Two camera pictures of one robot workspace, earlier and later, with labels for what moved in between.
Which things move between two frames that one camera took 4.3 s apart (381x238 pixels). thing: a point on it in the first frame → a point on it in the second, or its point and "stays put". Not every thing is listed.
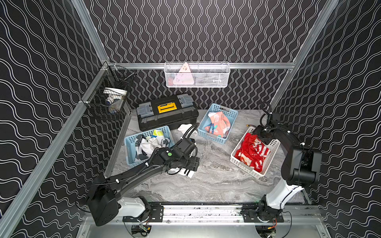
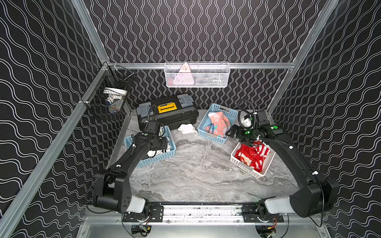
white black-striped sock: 187,172 → 153,153
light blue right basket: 218,123 stays put
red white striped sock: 260,148 stays put
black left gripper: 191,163 → 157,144
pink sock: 222,123 stays put
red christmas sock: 247,153 stays put
